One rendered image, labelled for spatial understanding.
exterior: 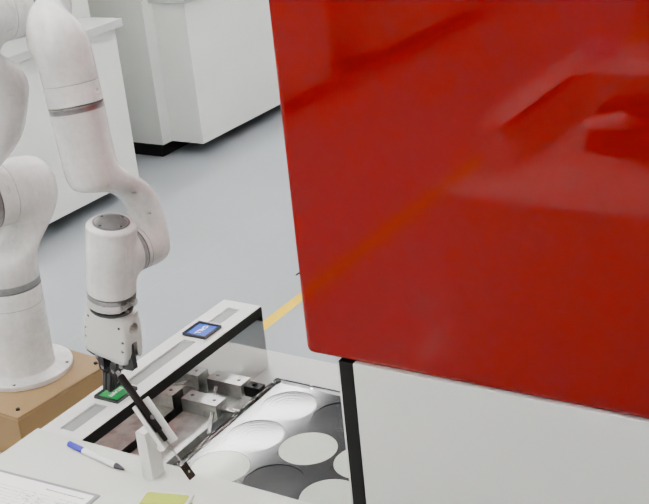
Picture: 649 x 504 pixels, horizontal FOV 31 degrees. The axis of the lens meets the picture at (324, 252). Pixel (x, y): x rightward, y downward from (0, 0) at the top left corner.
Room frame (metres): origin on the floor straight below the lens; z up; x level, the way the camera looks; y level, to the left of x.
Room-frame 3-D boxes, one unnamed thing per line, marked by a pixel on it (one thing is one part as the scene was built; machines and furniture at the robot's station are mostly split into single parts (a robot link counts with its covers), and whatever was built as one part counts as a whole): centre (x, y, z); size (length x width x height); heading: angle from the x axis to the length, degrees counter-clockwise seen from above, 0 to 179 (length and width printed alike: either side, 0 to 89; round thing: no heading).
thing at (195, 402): (1.90, 0.25, 0.89); 0.08 x 0.03 x 0.03; 57
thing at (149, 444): (1.56, 0.29, 1.03); 0.06 x 0.04 x 0.13; 57
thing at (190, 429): (1.83, 0.29, 0.87); 0.36 x 0.08 x 0.03; 147
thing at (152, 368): (1.96, 0.33, 0.89); 0.55 x 0.09 x 0.14; 147
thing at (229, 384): (1.97, 0.21, 0.89); 0.08 x 0.03 x 0.03; 57
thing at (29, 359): (2.08, 0.61, 1.01); 0.19 x 0.19 x 0.18
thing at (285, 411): (1.70, 0.06, 0.90); 0.34 x 0.34 x 0.01; 57
